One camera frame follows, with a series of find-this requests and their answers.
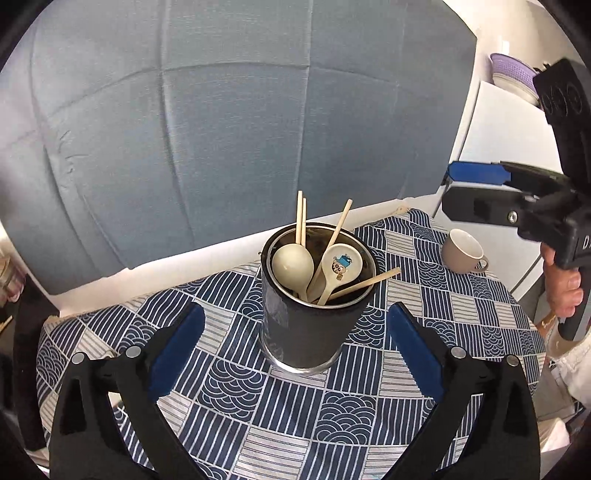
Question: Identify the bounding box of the person's cream clothing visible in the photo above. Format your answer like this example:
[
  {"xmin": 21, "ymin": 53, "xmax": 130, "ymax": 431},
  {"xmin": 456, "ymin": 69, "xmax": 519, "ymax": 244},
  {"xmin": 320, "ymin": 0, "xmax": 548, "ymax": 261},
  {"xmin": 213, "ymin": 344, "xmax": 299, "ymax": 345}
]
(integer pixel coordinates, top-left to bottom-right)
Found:
[{"xmin": 545, "ymin": 342, "xmax": 591, "ymax": 421}]

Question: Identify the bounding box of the small cream ceramic spoon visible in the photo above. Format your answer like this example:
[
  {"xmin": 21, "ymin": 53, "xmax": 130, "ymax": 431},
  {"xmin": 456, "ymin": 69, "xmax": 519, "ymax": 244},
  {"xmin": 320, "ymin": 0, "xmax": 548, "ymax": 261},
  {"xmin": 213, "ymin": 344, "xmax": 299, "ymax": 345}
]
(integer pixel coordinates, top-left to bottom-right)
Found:
[{"xmin": 316, "ymin": 244, "xmax": 366, "ymax": 306}]

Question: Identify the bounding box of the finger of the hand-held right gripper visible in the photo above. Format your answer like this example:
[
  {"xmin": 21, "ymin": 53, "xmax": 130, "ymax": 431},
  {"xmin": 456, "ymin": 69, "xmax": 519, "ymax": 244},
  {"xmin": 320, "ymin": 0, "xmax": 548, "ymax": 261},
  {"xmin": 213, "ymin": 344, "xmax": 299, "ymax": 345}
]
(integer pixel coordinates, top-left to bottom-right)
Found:
[
  {"xmin": 449, "ymin": 161, "xmax": 571, "ymax": 195},
  {"xmin": 441, "ymin": 184, "xmax": 578, "ymax": 241}
]

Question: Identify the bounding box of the blue-grey fabric backdrop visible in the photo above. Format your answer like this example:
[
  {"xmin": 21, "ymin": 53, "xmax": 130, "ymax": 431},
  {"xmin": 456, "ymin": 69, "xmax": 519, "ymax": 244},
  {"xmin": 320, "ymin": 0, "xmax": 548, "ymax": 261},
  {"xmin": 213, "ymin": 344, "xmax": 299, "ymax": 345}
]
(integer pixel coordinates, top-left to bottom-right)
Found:
[{"xmin": 0, "ymin": 0, "xmax": 477, "ymax": 315}]

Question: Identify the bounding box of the black cylindrical utensil holder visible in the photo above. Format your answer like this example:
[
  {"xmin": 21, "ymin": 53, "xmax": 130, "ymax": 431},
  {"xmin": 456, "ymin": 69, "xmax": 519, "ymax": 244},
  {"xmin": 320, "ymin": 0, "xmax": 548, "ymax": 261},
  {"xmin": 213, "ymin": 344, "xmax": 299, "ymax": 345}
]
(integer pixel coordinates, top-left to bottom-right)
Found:
[{"xmin": 260, "ymin": 222, "xmax": 374, "ymax": 374}]

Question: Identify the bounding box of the person's right hand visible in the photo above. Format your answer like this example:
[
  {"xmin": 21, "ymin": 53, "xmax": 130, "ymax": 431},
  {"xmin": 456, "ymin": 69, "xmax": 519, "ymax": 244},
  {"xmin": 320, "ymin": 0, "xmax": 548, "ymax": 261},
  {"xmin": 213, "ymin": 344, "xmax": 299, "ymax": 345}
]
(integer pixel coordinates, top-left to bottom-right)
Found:
[{"xmin": 540, "ymin": 242, "xmax": 585, "ymax": 320}]

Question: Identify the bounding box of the large white ceramic spoon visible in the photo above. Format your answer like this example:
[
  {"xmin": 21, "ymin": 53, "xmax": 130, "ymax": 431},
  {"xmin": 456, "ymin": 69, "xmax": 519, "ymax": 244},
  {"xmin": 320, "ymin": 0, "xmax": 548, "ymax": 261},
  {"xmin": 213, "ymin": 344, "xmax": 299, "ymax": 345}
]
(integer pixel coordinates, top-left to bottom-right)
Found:
[{"xmin": 271, "ymin": 243, "xmax": 315, "ymax": 301}]

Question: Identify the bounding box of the white cabinet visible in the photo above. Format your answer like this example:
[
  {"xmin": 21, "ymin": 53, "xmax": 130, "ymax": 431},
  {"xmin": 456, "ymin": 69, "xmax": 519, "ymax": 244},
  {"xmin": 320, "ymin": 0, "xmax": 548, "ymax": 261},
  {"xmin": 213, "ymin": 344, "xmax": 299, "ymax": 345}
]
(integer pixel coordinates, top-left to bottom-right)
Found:
[{"xmin": 447, "ymin": 80, "xmax": 548, "ymax": 296}]

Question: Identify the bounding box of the dark cloth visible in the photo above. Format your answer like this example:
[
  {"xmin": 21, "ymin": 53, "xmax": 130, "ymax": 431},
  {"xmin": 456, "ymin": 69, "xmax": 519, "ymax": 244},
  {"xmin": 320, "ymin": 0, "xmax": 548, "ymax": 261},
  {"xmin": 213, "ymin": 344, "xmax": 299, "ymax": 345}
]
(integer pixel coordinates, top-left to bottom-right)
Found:
[{"xmin": 13, "ymin": 272, "xmax": 52, "ymax": 452}]

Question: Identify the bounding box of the white bowl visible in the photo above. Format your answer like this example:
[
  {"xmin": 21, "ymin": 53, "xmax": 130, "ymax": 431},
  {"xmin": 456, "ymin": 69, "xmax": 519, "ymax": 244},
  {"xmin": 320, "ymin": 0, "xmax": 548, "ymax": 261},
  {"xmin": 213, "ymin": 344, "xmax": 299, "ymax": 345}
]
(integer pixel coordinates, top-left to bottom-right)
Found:
[{"xmin": 492, "ymin": 78, "xmax": 542, "ymax": 106}]

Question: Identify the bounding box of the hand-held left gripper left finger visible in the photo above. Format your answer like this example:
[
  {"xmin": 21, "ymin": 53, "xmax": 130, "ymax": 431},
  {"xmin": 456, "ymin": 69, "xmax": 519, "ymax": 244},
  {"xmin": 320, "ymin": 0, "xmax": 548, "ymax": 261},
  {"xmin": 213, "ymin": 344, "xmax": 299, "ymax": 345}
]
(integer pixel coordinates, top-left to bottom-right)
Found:
[{"xmin": 50, "ymin": 302, "xmax": 205, "ymax": 480}]

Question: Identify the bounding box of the blue white patterned tablecloth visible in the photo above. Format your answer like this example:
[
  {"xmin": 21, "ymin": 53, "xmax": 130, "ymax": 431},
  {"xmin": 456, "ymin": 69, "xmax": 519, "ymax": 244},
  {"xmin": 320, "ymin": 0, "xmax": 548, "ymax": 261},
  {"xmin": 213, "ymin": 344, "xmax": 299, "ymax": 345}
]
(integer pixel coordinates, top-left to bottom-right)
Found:
[{"xmin": 36, "ymin": 208, "xmax": 548, "ymax": 480}]

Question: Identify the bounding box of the beige ceramic cup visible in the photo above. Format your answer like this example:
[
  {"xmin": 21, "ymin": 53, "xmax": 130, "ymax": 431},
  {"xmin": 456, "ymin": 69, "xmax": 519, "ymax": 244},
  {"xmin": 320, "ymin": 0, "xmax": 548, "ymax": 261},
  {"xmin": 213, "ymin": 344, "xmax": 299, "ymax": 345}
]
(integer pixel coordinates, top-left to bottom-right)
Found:
[{"xmin": 442, "ymin": 228, "xmax": 489, "ymax": 274}]

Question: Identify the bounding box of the purple colander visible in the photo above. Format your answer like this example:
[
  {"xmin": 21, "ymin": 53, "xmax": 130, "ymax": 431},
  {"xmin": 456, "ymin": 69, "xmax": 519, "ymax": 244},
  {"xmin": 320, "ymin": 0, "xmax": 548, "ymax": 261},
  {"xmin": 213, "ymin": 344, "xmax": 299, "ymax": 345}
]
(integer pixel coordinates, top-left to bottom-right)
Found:
[{"xmin": 489, "ymin": 53, "xmax": 540, "ymax": 90}]

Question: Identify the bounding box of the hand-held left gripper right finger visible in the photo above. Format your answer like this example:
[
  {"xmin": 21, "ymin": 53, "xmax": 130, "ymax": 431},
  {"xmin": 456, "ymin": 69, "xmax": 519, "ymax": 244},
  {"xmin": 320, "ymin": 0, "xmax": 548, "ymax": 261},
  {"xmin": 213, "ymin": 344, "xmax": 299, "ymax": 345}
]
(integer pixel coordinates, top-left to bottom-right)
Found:
[{"xmin": 383, "ymin": 302, "xmax": 541, "ymax": 480}]

